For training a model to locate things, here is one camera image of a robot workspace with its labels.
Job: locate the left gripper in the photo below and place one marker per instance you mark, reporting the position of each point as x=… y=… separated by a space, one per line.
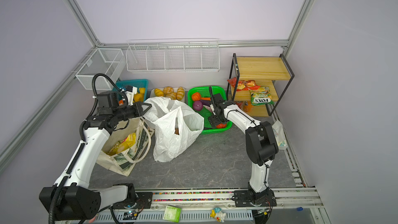
x=137 y=106

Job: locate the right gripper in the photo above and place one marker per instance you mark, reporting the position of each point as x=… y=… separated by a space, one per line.
x=213 y=121

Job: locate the red toy tomato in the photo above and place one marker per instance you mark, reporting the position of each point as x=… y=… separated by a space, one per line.
x=221 y=126

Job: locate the yellow chips bag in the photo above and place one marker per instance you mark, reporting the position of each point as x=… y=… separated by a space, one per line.
x=123 y=145

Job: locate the beige canvas tote bag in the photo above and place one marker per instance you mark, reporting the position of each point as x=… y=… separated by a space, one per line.
x=124 y=162

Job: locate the white plastic grocery bag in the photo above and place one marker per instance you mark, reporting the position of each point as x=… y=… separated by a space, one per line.
x=176 y=127

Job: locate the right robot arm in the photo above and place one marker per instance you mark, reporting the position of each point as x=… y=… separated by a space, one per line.
x=261 y=148

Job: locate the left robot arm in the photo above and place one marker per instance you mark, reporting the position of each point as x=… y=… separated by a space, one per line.
x=70 y=198

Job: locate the toy banana bunch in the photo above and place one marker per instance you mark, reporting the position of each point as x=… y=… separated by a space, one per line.
x=140 y=95

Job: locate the white plastic tray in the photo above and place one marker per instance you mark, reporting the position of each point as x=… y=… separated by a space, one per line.
x=179 y=93

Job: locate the dark toy eggplant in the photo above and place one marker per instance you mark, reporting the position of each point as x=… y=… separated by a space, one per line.
x=205 y=102

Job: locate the teal plastic basket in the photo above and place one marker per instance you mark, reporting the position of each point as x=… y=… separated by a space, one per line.
x=133 y=85

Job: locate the purple toy onion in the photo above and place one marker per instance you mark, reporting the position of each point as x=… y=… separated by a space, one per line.
x=197 y=106

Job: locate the red soda can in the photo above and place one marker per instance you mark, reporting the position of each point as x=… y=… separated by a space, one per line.
x=239 y=103

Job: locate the orange drink bottle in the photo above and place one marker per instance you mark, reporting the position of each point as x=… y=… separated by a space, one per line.
x=247 y=107

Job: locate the orange toy pepper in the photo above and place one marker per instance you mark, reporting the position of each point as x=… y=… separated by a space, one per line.
x=196 y=96

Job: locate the toy croissant bread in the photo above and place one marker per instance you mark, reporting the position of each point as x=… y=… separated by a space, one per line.
x=168 y=90

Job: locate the red snack bag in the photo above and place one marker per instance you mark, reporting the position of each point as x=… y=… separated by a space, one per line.
x=243 y=85

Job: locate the green Fox's candy bag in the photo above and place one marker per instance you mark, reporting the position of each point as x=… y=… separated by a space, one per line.
x=261 y=96

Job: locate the tissue pack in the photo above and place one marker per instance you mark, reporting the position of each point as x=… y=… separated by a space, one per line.
x=280 y=135

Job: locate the yellow white toy figure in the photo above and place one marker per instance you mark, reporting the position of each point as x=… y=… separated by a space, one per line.
x=218 y=214

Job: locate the green small box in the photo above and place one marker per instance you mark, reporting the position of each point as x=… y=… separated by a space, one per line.
x=172 y=214

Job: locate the small white wire basket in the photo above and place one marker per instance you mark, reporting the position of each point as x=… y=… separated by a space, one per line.
x=108 y=61

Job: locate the long white wire basket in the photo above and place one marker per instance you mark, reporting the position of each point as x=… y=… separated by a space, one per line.
x=173 y=55

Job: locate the wooden black-frame shelf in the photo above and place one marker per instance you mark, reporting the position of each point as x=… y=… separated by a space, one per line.
x=273 y=72

